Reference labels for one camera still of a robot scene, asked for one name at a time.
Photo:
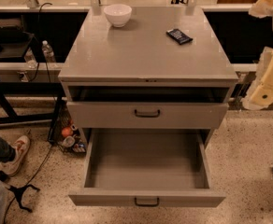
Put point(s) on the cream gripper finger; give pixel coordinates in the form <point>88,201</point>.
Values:
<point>261,9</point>
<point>260,93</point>

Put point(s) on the dark blue rxbar wrapper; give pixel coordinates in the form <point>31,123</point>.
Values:
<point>180,37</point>

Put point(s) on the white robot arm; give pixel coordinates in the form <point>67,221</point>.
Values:
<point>260,93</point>

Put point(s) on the grey drawer cabinet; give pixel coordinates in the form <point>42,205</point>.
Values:
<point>140,63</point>

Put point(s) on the open grey lower drawer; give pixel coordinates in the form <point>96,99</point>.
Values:
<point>146,168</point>

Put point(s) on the closed grey middle drawer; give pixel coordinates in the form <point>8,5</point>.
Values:
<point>147,115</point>

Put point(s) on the white ceramic bowl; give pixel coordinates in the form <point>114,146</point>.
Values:
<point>118,14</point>

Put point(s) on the orange fruit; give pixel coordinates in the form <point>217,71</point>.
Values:
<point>67,131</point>

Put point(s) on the clear plastic water bottle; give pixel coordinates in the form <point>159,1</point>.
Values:
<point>48,52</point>

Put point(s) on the black side table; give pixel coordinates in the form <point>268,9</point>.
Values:
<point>24,71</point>

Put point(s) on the black wire basket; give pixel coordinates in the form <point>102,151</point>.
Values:
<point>62,119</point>

